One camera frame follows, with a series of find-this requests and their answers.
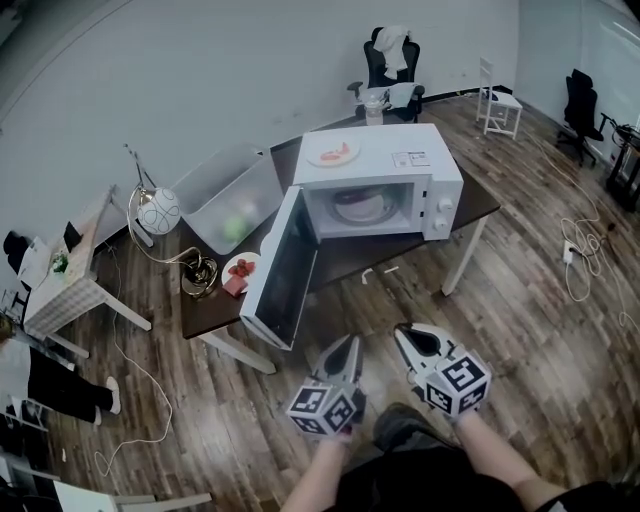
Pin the translucent plastic storage bin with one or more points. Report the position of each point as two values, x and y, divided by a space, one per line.
225 185

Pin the green round vegetable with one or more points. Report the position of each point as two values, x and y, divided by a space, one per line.
235 228

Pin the white plate with shrimp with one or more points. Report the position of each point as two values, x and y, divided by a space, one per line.
320 147

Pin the red cooked shrimp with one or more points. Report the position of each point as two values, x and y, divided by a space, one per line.
337 154

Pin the clear glass jar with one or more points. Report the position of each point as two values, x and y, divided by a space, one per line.
374 112

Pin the black high-back office chair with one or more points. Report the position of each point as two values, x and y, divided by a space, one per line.
580 110

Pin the person's right forearm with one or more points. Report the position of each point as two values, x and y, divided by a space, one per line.
500 460

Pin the person's left forearm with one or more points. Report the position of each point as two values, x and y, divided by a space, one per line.
320 475

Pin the red strawberries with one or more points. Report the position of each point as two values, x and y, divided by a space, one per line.
241 269

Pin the small green plant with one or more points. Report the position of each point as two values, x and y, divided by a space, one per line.
60 262

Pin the white globe lamp gold base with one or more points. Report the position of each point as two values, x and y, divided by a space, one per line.
159 212

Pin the white microwave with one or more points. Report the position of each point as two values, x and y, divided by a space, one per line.
375 155

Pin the light plastic bag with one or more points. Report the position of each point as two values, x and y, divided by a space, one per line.
400 95

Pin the black office chair with armrests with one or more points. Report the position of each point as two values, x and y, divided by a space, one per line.
372 60

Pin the pink block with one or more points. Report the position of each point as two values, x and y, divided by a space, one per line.
235 286

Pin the person's dark clothing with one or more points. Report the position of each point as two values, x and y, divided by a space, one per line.
415 480

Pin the white power strip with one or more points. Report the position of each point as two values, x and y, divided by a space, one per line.
569 251

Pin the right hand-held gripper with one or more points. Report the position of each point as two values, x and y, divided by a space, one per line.
457 380

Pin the black tablet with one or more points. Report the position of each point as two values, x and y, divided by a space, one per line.
72 235

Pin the white wooden chair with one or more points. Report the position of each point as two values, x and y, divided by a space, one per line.
507 102

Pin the white cloth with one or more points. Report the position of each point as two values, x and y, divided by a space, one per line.
395 47

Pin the thin black tripod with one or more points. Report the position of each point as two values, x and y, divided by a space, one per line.
137 165

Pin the dark table with white legs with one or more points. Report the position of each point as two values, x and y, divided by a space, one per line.
350 260

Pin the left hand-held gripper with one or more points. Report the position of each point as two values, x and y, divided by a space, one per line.
315 405

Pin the white metal rack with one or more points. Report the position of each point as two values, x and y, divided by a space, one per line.
27 414

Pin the white furniture panel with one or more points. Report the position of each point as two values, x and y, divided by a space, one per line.
85 500

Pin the white checkered side table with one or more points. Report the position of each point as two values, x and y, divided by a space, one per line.
65 295

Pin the small white strawberry plate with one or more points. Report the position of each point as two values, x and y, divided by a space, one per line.
252 257

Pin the dark blue item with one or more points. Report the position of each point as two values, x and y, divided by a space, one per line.
492 96

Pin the curved white floor scrap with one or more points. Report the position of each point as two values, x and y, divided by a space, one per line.
365 275

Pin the glass microwave turntable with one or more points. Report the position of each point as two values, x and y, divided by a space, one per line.
393 207

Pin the black metal stand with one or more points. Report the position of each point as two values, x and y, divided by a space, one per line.
625 175

